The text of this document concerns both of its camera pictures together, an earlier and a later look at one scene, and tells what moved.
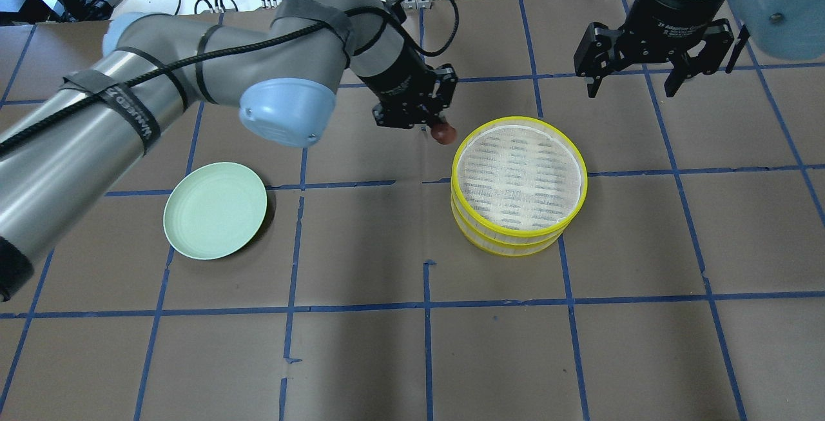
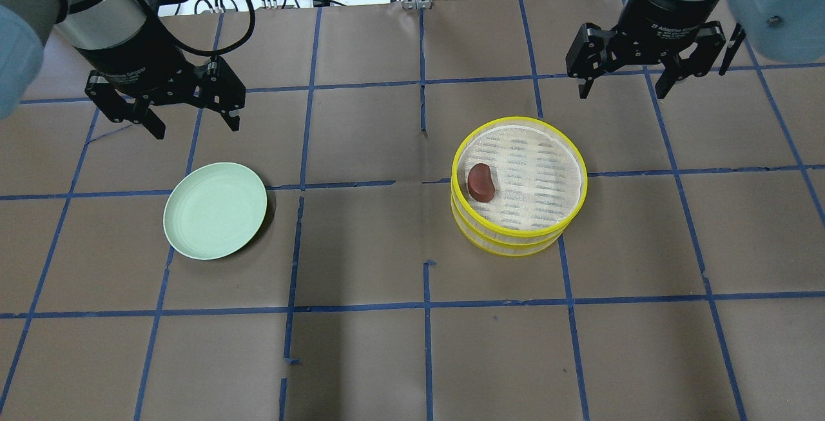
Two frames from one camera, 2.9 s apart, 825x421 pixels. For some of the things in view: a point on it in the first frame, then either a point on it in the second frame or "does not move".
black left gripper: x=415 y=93 → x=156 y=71
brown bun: x=444 y=133 → x=481 y=184
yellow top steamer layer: x=518 y=179 does not move
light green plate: x=214 y=210 does not move
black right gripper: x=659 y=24 does not move
